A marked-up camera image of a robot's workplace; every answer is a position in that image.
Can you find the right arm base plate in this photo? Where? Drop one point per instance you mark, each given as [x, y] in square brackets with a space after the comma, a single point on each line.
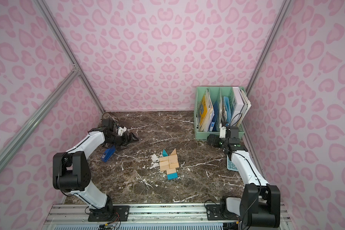
[216, 212]

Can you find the yellow book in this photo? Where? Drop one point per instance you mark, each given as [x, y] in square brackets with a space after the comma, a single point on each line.
[205, 112]

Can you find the wooden triangle block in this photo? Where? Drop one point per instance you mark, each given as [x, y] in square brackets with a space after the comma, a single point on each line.
[174, 152]

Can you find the blue folder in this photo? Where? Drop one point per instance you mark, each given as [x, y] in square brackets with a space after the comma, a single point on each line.
[226, 110]

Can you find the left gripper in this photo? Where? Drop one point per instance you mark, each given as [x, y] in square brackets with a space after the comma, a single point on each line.
[127, 138]

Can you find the green file organizer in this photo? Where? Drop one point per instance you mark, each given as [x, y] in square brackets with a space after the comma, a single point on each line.
[217, 107]

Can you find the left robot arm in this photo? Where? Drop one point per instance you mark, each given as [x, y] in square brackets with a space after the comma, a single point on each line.
[72, 174]

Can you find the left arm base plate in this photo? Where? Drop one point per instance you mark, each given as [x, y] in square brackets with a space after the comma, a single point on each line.
[122, 212]

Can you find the teal rectangular block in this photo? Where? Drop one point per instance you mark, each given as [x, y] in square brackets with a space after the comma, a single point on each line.
[172, 176]

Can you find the aluminium front rail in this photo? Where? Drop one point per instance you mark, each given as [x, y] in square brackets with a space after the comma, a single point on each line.
[69, 214]

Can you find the white book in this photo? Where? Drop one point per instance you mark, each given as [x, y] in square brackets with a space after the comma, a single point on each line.
[240, 106]

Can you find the grey calculator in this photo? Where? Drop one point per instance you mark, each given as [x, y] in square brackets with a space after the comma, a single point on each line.
[231, 166]

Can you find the wooden block bottom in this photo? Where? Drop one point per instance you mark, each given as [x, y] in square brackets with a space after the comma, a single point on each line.
[171, 171]

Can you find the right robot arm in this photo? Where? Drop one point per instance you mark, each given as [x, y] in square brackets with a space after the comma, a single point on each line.
[259, 205]

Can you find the wooden block top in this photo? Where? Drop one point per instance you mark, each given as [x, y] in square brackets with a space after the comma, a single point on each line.
[162, 159]

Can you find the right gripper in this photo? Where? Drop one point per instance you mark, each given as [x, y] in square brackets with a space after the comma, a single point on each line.
[214, 140]

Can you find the teal triangle block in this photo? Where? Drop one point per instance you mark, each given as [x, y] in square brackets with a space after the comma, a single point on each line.
[165, 154]

